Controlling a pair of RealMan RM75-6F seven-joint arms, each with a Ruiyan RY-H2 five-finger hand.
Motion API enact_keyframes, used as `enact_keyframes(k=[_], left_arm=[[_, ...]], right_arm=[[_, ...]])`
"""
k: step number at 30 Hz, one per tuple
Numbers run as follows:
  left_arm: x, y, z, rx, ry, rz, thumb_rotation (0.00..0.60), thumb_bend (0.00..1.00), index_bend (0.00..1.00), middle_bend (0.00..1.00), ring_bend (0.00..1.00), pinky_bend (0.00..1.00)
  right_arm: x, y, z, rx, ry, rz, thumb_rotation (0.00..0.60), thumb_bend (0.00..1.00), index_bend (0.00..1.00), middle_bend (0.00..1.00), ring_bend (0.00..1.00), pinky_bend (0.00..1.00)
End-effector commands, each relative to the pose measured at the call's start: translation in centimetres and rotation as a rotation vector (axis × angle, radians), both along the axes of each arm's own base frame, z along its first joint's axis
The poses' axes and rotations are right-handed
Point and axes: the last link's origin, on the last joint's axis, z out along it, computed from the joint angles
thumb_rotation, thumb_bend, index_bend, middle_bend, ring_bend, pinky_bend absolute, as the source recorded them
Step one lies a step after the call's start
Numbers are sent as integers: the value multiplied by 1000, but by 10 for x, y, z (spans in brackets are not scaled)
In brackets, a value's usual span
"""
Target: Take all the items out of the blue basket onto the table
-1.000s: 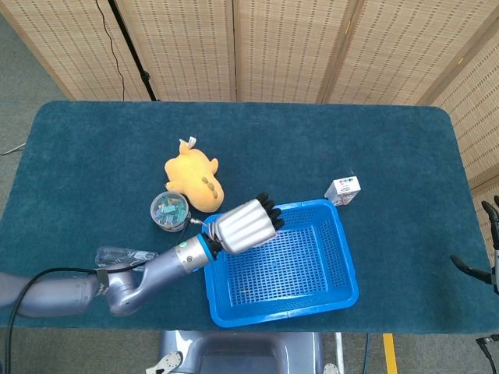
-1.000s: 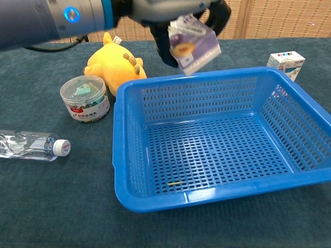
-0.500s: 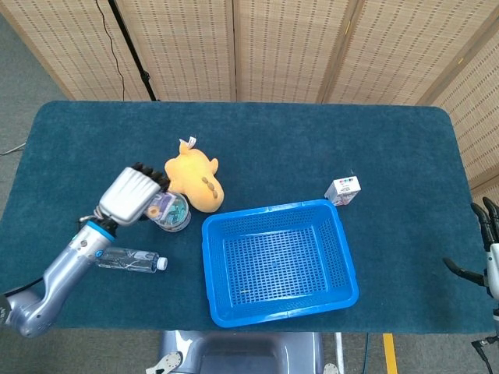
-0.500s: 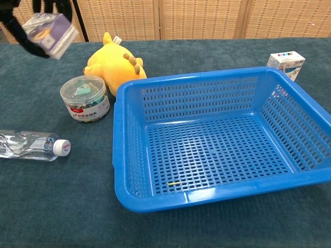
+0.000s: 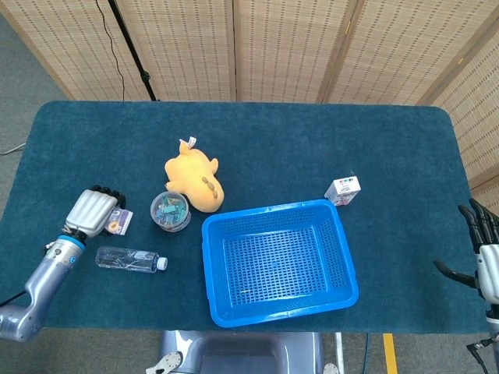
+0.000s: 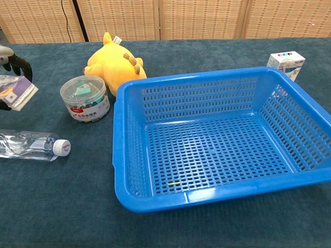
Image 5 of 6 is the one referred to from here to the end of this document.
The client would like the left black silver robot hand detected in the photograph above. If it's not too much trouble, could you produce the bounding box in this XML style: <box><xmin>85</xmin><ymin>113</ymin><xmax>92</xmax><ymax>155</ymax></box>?
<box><xmin>64</xmin><ymin>185</ymin><xmax>128</xmax><ymax>238</ymax></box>

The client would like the purple juice carton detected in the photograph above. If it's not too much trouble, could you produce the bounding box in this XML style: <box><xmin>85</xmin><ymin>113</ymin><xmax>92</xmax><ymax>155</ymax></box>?
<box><xmin>104</xmin><ymin>207</ymin><xmax>134</xmax><ymax>236</ymax></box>

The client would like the yellow floor tape strip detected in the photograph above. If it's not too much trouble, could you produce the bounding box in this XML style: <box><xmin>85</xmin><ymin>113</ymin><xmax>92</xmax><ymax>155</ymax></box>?
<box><xmin>382</xmin><ymin>333</ymin><xmax>398</xmax><ymax>374</ymax></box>

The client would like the blue perforated plastic basket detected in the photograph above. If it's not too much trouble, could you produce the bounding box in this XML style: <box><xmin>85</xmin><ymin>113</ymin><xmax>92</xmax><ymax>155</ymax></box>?
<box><xmin>200</xmin><ymin>199</ymin><xmax>359</xmax><ymax>328</ymax></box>

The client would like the white milk carton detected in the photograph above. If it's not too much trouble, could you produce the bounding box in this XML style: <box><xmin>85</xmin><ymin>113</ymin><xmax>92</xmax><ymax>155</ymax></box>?
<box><xmin>324</xmin><ymin>175</ymin><xmax>362</xmax><ymax>207</ymax></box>

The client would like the thin black cable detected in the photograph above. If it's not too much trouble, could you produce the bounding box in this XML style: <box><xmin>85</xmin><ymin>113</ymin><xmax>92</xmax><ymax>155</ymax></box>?
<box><xmin>95</xmin><ymin>0</ymin><xmax>126</xmax><ymax>101</ymax></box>

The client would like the clear jar of binder clips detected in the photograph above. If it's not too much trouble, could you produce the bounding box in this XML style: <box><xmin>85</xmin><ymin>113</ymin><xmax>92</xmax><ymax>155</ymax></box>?
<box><xmin>150</xmin><ymin>190</ymin><xmax>192</xmax><ymax>233</ymax></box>

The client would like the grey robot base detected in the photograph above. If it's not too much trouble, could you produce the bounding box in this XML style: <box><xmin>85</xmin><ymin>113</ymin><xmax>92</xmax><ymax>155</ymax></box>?
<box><xmin>146</xmin><ymin>330</ymin><xmax>340</xmax><ymax>374</ymax></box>

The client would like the white floor cable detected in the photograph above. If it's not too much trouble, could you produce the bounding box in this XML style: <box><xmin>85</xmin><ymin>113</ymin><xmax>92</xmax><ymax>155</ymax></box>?
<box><xmin>0</xmin><ymin>142</ymin><xmax>27</xmax><ymax>157</ymax></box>

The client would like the black tripod pole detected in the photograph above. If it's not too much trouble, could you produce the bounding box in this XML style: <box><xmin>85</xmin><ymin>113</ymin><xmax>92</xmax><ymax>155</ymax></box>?
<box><xmin>108</xmin><ymin>0</ymin><xmax>161</xmax><ymax>102</ymax></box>

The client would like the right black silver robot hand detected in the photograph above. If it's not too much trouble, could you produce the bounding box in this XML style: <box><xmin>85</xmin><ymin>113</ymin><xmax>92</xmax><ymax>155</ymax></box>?
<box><xmin>434</xmin><ymin>198</ymin><xmax>499</xmax><ymax>305</ymax></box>

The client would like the bamboo screen panel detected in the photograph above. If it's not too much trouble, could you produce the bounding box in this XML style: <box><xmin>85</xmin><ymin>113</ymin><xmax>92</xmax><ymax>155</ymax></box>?
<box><xmin>232</xmin><ymin>0</ymin><xmax>354</xmax><ymax>104</ymax></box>
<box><xmin>430</xmin><ymin>34</ymin><xmax>499</xmax><ymax>238</ymax></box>
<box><xmin>322</xmin><ymin>0</ymin><xmax>499</xmax><ymax>105</ymax></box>
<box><xmin>0</xmin><ymin>0</ymin><xmax>155</xmax><ymax>101</ymax></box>
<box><xmin>115</xmin><ymin>0</ymin><xmax>237</xmax><ymax>102</ymax></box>

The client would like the yellow plush dinosaur toy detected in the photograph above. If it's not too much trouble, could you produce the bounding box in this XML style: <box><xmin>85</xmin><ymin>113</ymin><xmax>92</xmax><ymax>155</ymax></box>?
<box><xmin>163</xmin><ymin>136</ymin><xmax>225</xmax><ymax>214</ymax></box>

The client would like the white metal bar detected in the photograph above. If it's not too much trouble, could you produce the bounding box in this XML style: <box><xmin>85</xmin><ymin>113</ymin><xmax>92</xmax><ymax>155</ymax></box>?
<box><xmin>334</xmin><ymin>332</ymin><xmax>345</xmax><ymax>374</ymax></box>

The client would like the clear plastic water bottle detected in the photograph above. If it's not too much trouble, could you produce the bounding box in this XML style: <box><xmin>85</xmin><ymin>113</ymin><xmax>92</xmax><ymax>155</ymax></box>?
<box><xmin>95</xmin><ymin>245</ymin><xmax>168</xmax><ymax>273</ymax></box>

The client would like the teal table cloth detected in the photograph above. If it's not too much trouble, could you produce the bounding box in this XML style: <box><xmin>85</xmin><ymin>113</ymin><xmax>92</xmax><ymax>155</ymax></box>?
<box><xmin>0</xmin><ymin>100</ymin><xmax>481</xmax><ymax>335</ymax></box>

